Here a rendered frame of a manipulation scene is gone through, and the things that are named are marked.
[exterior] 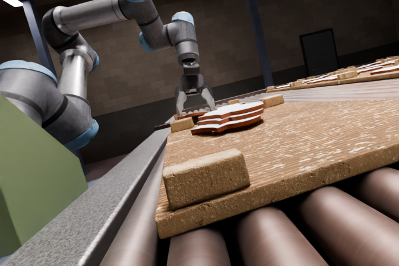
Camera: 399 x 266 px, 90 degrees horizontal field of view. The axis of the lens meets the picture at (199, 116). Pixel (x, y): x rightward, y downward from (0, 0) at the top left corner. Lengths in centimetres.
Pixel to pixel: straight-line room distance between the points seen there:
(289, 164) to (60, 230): 22
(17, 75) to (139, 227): 46
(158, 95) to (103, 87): 152
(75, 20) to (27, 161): 56
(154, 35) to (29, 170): 51
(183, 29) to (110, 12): 23
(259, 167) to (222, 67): 586
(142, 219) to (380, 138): 21
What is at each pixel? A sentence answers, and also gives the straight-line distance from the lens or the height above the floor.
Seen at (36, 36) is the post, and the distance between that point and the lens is 568.
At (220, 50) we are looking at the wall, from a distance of 612.
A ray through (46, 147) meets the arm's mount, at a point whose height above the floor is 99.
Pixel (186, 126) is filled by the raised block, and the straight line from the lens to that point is 52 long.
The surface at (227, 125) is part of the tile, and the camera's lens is 34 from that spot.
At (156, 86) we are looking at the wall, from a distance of 585.
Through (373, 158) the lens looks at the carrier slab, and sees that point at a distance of 20.
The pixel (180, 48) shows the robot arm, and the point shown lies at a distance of 69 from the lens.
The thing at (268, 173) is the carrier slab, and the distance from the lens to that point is 17.
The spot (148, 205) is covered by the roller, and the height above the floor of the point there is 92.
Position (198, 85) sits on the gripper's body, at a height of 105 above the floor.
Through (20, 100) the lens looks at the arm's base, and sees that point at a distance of 53.
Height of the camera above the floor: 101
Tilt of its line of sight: 5 degrees down
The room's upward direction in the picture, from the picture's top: 14 degrees counter-clockwise
